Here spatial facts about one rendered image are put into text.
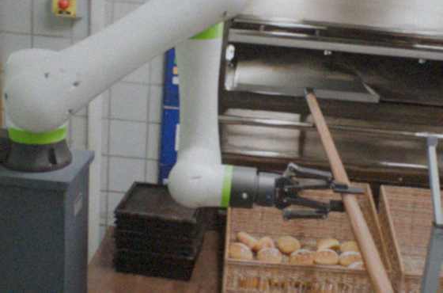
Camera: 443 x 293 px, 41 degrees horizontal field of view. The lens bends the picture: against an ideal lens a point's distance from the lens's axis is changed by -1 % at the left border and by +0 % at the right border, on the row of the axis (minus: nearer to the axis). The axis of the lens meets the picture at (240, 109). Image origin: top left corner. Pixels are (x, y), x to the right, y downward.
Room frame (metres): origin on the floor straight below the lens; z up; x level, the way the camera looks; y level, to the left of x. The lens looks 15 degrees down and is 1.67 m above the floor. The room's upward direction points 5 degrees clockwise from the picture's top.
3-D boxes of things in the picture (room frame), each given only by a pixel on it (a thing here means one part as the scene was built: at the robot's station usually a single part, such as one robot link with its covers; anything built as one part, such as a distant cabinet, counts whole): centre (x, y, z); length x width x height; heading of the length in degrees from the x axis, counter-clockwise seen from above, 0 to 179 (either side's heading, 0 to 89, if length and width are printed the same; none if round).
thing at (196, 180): (1.24, 0.08, 1.18); 0.14 x 0.13 x 0.11; 89
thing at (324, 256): (2.00, -0.37, 0.62); 0.10 x 0.07 x 0.06; 89
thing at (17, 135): (1.21, 0.43, 1.36); 0.16 x 0.13 x 0.19; 21
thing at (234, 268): (1.95, -0.26, 0.72); 0.56 x 0.49 x 0.28; 91
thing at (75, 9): (2.18, 0.67, 1.46); 0.10 x 0.07 x 0.10; 90
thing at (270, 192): (1.23, -0.10, 1.18); 0.09 x 0.07 x 0.08; 89
